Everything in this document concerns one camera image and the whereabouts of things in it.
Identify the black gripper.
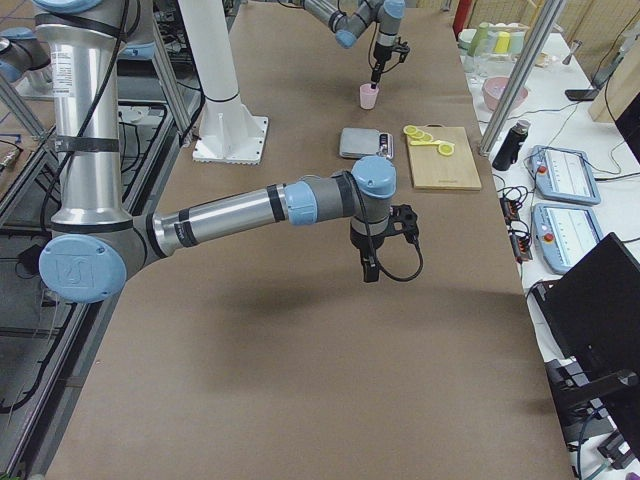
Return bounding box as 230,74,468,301
370,30,410,83
350,204,417,283

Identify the pink plastic cup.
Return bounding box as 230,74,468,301
359,83,380,110

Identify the silver kitchen scale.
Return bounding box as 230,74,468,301
339,127,394,160

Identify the green cup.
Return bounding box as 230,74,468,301
467,22,491,57

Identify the yellow cup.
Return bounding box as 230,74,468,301
493,31,510,55

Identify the lemon slice one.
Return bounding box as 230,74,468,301
403,125,421,137

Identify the yellow plastic knife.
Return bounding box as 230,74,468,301
409,140,455,148

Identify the lemon slice four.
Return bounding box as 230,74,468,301
437,143,455,156

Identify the bamboo cutting board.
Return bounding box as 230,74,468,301
403,125,481,191

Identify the pink bowl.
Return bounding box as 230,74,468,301
482,76,529,112

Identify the black water bottle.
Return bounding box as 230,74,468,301
492,119,531,171

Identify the near teach pendant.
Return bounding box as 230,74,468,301
532,203,604,275

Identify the teach pendant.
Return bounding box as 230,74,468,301
532,203,604,275
529,145,601,206

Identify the far teach pendant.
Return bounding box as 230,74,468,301
529,145,601,206

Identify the black monitor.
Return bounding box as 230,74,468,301
534,233,639,454

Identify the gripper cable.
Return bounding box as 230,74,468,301
352,172,425,282

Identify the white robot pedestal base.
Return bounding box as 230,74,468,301
179,0,269,165

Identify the aluminium frame post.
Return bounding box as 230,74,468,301
479,0,567,157

